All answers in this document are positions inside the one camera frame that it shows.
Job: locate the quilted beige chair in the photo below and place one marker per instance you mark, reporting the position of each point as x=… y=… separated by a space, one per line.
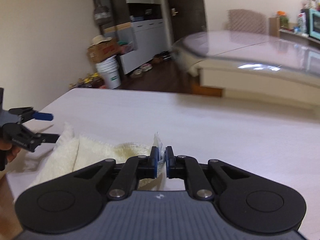
x=248 y=21

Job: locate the bottles on floor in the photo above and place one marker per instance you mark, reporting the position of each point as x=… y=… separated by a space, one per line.
x=90 y=81

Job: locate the grey white cabinet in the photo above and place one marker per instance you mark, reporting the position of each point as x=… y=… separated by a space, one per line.
x=141 y=28

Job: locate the cardboard box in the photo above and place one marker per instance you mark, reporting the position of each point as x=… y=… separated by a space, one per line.
x=102 y=51

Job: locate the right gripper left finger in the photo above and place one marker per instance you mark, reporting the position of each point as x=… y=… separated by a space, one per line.
x=134 y=170

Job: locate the person's left hand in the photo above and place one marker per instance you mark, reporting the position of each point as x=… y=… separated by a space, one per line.
x=11 y=150

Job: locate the dining table with glass top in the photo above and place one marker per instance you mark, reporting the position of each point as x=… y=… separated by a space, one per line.
x=252 y=66

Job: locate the hanging grey bag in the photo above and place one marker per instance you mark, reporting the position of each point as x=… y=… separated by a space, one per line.
x=101 y=14

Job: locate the green jar orange lid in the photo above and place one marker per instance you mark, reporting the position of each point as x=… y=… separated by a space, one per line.
x=283 y=20

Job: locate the straw hat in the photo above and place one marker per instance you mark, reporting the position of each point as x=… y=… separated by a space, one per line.
x=100 y=39

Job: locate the dark brown door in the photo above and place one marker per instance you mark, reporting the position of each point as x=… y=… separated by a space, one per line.
x=187 y=17

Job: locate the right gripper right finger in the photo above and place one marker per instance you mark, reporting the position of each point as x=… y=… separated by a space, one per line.
x=189 y=170

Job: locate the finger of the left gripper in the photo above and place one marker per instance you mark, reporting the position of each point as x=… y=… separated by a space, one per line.
x=46 y=138
x=28 y=113

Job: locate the cream terry towel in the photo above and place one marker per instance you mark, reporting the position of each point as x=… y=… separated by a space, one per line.
x=73 y=152

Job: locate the shoes on floor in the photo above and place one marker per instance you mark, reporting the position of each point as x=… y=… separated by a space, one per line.
x=157 y=59

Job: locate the white plastic bucket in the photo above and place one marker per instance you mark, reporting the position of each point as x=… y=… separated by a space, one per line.
x=109 y=71

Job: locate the teal toaster oven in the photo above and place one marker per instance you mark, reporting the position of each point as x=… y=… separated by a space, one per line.
x=312 y=22

